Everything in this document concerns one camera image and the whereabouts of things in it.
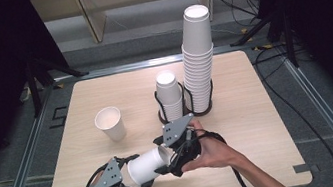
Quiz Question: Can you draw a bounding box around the black metal stand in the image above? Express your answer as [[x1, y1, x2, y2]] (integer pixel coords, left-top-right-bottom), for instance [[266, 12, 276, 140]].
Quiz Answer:
[[22, 48, 96, 119], [225, 2, 300, 79]]

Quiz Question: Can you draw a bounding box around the long black floor cable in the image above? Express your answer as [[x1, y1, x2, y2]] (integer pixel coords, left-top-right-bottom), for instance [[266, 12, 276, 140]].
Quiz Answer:
[[249, 37, 333, 187]]

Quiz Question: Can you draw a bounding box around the right hand-held gripper black cable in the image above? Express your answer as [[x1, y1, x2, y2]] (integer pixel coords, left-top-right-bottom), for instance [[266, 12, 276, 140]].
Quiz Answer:
[[174, 121, 255, 187]]

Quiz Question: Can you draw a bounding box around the light wooden shelf unit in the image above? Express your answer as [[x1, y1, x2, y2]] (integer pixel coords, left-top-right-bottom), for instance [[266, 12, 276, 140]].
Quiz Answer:
[[29, 0, 224, 54]]

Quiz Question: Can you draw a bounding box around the short stack of paper cups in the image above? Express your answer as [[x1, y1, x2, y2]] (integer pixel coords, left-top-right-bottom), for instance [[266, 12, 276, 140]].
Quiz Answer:
[[152, 67, 188, 125]]

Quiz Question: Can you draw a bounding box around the tall stack of paper cups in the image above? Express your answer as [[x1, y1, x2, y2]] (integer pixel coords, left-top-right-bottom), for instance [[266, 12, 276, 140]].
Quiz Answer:
[[170, 2, 227, 115]]

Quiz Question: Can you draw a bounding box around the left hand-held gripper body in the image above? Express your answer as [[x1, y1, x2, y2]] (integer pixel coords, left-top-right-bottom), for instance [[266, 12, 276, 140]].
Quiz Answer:
[[77, 153, 144, 187]]

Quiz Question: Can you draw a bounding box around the black wire cup holder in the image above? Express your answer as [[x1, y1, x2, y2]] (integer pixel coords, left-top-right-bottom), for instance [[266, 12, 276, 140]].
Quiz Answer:
[[152, 76, 220, 127]]

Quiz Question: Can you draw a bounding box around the person's right hand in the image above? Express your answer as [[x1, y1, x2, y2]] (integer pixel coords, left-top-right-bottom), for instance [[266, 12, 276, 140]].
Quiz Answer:
[[173, 111, 245, 175]]

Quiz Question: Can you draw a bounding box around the white paper cup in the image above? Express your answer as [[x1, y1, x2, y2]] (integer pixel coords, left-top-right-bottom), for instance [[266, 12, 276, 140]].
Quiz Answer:
[[92, 104, 128, 146], [124, 143, 178, 187]]

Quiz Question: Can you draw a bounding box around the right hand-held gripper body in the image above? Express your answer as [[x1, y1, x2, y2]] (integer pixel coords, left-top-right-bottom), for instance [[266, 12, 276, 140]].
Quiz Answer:
[[152, 112, 207, 180]]

